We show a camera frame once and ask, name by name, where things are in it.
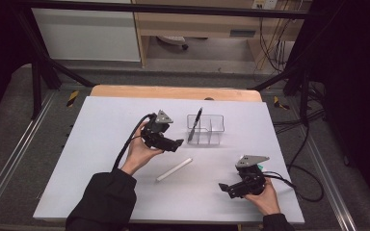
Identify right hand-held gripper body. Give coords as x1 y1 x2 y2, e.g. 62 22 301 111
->
228 154 270 199

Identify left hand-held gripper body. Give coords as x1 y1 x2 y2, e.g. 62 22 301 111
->
141 110 175 152

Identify black pen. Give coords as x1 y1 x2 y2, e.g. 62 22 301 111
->
187 107 204 143

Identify clear plastic organizer box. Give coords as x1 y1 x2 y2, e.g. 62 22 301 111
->
186 114 225 146

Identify person's right hand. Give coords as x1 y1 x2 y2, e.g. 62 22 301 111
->
244 177 282 217

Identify person's left hand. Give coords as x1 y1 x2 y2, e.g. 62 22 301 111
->
120 121 165 176

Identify wooden table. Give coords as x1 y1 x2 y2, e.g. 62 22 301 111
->
90 84 263 103

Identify white table mat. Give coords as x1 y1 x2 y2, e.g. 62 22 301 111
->
33 95 305 224

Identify white chair base with casters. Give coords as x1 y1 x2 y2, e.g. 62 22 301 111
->
156 35 189 51

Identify light wooden desk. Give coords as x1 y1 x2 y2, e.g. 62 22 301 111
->
131 0 312 67

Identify grey desk label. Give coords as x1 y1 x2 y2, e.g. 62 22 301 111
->
229 29 257 39

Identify white cabinet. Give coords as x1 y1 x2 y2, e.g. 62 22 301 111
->
31 8 142 63

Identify black curtain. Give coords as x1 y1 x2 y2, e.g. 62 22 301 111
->
0 0 37 128
297 0 370 216

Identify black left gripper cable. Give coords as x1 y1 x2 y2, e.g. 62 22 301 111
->
112 113 157 171

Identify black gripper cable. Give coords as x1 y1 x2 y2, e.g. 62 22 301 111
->
112 113 157 171
263 123 325 203

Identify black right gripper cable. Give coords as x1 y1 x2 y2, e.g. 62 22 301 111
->
263 123 325 203

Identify aluminium floor rail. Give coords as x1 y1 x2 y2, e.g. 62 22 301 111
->
302 128 358 231
0 91 56 219

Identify black floor cables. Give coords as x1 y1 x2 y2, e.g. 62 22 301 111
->
272 80 327 136

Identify black metal frame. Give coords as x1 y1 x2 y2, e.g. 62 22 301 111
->
13 0 322 120

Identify hanging cable bundle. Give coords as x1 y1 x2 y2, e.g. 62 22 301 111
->
257 15 287 74

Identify white wall socket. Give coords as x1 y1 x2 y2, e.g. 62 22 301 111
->
251 0 278 10

